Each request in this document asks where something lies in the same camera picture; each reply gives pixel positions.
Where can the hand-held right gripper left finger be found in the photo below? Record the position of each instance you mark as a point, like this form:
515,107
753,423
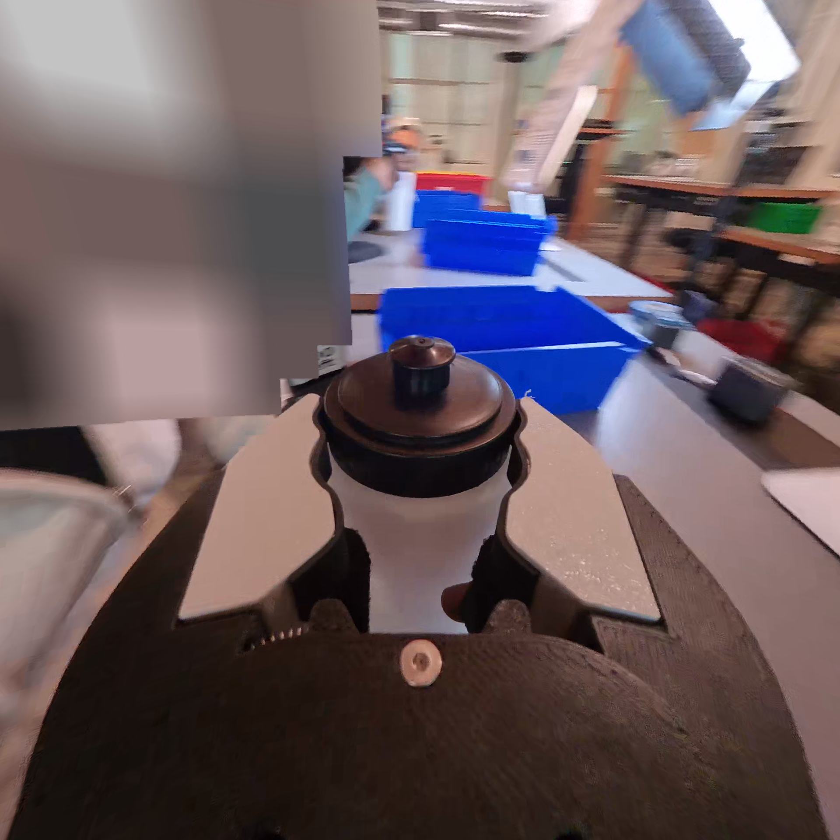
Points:
262,525

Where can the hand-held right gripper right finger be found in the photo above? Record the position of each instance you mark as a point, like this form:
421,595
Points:
577,525

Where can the white plastic bottle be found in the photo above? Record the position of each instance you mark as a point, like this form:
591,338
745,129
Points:
401,207
537,203
420,558
518,203

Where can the black bottle lid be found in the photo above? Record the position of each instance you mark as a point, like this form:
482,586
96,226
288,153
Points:
420,407

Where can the blue plastic bin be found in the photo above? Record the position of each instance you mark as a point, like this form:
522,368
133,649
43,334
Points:
446,203
492,315
485,246

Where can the person's left forearm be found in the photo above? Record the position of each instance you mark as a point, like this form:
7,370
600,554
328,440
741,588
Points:
151,453

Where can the white fleece jacket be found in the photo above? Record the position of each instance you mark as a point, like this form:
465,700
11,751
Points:
52,558

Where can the dark grey case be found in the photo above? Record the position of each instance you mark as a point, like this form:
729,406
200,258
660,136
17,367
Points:
748,394

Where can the instruction sign stand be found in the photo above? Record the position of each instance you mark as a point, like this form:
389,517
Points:
807,505
564,131

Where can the red bag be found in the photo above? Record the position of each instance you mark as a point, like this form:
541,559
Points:
741,338

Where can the black round pad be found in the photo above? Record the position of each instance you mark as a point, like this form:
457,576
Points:
364,253

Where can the wooden table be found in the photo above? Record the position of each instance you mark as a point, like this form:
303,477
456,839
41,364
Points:
689,185

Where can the red plastic bin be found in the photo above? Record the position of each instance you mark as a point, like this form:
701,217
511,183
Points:
453,180

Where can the green plastic bin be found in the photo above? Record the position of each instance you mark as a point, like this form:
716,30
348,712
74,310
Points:
784,218

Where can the grey light panel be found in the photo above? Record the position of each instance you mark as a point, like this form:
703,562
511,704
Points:
669,59

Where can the wooden post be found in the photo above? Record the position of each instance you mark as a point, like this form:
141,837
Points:
594,184

